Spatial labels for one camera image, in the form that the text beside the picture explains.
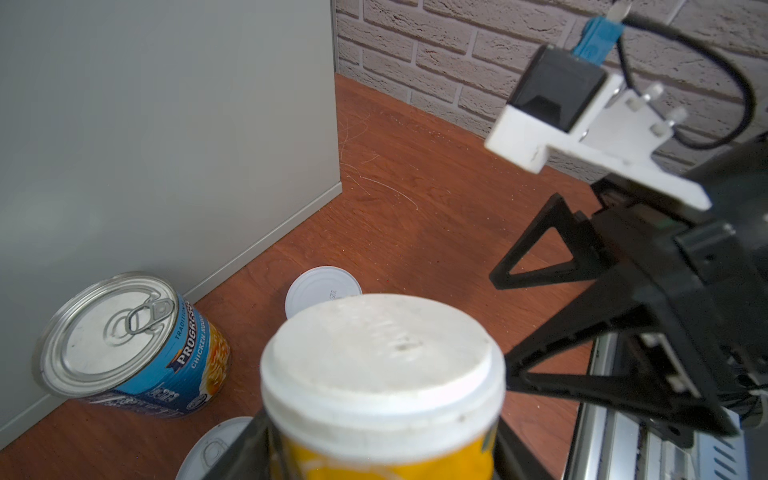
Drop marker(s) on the white flat-lid can front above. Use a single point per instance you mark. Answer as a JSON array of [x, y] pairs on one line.
[[382, 386]]

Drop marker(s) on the white can right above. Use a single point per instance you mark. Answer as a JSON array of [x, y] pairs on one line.
[[318, 285]]

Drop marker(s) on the grey metal cabinet box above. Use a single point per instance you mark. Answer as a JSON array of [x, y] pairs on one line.
[[177, 138]]

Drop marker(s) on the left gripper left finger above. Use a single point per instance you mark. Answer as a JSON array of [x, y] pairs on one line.
[[246, 453]]

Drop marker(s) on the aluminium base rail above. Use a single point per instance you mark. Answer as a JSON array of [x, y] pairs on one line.
[[608, 444]]

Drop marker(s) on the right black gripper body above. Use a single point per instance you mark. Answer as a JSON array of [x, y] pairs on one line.
[[689, 290]]

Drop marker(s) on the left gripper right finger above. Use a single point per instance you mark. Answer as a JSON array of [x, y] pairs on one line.
[[513, 460]]

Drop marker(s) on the white can centre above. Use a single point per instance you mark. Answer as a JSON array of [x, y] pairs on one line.
[[211, 447]]

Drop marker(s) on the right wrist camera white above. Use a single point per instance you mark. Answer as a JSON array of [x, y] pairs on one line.
[[567, 102]]

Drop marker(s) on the blue soup can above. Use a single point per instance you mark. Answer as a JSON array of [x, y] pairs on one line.
[[133, 342]]

